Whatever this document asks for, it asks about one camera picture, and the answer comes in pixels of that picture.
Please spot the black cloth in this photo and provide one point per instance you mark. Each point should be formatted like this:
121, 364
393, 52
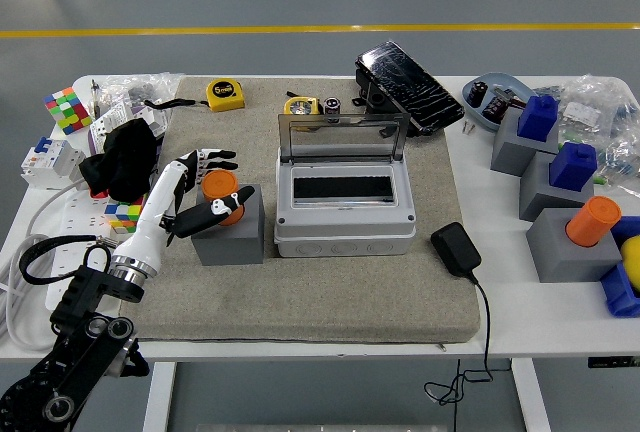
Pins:
125, 157

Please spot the yellow round object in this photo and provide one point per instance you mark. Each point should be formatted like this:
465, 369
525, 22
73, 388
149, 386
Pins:
632, 262

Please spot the small silver metal part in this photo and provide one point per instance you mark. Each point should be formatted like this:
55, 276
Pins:
510, 96

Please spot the small colourful puzzle cube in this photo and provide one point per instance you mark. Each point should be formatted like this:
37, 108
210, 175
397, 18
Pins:
122, 214

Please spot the large colourful puzzle cube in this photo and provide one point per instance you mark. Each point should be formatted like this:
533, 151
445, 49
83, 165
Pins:
67, 109

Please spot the orange cylinder battery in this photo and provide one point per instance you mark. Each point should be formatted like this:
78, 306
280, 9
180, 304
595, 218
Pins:
595, 219
220, 184

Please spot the grey-brown mat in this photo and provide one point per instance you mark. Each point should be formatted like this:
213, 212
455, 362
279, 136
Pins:
325, 297

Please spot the white table leg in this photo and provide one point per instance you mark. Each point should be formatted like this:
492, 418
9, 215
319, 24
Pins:
532, 397
159, 397

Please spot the white circuit breaker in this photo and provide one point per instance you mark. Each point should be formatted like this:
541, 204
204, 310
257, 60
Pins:
50, 164

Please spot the black power adapter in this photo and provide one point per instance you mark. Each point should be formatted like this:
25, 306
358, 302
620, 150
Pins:
455, 249

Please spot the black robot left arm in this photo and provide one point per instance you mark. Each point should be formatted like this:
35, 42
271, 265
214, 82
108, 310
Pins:
85, 297

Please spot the grey block with round hole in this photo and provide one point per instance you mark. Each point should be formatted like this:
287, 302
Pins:
235, 247

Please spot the black table control panel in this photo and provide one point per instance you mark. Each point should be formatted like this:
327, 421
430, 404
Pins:
607, 362

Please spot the blue plastic bin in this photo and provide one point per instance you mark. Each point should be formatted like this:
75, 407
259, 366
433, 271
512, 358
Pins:
620, 294

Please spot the white purple component pack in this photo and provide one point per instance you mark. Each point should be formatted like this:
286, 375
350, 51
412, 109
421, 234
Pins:
115, 114

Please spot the grey block holder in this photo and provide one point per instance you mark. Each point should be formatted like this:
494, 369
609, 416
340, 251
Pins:
505, 152
555, 257
537, 194

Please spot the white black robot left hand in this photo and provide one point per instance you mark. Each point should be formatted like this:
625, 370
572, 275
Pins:
150, 212

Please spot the clear plastic bags of parts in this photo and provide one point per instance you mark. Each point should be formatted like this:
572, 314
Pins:
600, 102

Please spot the blue block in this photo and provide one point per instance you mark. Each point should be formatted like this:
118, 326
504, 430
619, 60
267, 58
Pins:
572, 167
537, 117

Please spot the light grey electrical box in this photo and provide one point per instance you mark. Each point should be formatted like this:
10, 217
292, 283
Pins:
345, 239

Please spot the white power strip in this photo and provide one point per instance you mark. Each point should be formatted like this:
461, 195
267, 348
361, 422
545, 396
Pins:
80, 217

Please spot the black box with glossy lid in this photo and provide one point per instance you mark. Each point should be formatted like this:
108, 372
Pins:
410, 87

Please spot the clear plastic bag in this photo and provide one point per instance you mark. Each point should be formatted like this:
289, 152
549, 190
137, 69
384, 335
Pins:
145, 84

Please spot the yellow tape measure black label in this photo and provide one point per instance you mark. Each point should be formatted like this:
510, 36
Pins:
300, 106

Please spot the black capacitor cylinder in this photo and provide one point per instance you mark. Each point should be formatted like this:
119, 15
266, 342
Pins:
495, 107
478, 92
332, 104

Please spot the blue-grey dish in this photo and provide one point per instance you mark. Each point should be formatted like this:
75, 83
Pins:
517, 83

